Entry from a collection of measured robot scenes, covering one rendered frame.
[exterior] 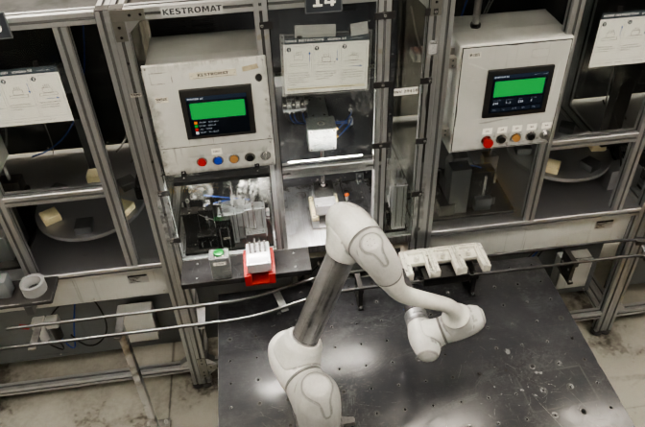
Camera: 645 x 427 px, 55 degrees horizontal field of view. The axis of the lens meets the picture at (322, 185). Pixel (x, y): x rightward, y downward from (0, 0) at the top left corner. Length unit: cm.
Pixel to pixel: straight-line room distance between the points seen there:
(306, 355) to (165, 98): 103
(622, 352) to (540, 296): 93
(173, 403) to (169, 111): 167
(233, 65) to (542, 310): 166
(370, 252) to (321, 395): 56
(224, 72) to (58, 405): 208
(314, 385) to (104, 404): 156
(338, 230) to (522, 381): 103
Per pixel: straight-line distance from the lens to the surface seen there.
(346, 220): 201
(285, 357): 232
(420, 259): 274
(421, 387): 256
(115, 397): 353
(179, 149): 237
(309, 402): 221
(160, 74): 221
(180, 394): 344
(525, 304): 290
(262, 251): 257
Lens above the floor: 279
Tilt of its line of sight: 38 degrees down
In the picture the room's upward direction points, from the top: 2 degrees counter-clockwise
